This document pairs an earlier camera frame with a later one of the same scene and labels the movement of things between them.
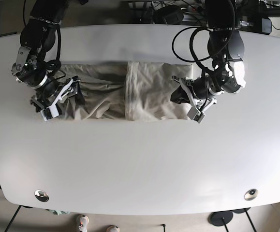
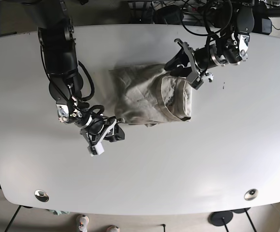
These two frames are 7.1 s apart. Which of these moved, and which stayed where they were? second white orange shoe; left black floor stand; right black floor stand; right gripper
Moved: right gripper
Stayed: right black floor stand; left black floor stand; second white orange shoe
